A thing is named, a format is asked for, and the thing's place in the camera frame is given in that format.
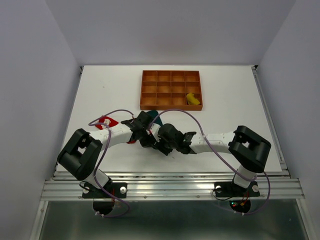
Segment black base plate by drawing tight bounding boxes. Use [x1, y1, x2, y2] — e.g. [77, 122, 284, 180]
[213, 181, 260, 198]
[79, 181, 128, 199]

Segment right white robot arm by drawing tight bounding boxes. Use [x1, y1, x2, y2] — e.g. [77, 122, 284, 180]
[149, 123, 272, 195]

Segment red sock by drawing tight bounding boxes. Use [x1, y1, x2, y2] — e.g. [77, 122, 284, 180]
[92, 116, 136, 147]

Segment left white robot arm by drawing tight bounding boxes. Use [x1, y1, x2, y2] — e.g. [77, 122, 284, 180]
[57, 110, 158, 197]

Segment yellow bear sock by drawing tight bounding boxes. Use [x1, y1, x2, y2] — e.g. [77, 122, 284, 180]
[186, 92, 201, 106]

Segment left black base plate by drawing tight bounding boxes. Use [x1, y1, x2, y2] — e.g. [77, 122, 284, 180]
[79, 181, 128, 199]

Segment teal sock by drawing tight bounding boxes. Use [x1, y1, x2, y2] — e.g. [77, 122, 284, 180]
[146, 110, 163, 127]

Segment orange compartment tray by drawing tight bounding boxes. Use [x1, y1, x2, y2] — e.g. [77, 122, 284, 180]
[139, 70, 203, 111]

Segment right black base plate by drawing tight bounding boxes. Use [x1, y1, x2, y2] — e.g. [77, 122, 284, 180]
[213, 181, 260, 198]

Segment aluminium mounting rail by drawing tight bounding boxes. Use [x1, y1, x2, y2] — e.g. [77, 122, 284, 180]
[40, 171, 305, 201]

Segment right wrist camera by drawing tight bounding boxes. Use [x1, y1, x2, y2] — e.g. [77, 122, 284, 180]
[146, 123, 161, 141]

